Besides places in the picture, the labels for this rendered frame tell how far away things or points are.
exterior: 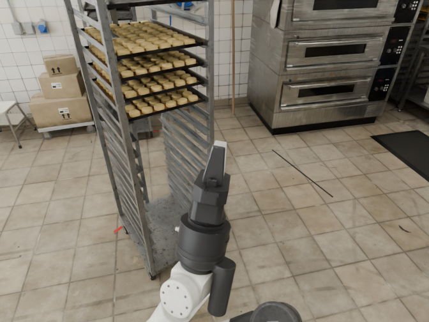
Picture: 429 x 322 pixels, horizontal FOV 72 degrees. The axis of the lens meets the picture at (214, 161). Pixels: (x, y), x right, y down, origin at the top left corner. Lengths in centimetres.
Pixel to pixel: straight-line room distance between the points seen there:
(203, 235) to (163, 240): 175
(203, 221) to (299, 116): 326
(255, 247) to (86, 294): 121
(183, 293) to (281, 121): 319
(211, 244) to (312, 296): 176
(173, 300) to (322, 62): 318
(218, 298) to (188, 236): 12
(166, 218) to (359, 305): 143
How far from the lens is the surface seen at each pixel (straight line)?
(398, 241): 279
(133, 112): 142
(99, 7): 122
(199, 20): 147
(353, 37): 366
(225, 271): 53
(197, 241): 50
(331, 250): 249
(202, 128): 165
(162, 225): 233
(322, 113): 383
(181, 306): 54
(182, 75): 156
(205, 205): 47
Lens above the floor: 184
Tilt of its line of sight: 35 degrees down
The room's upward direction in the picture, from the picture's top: straight up
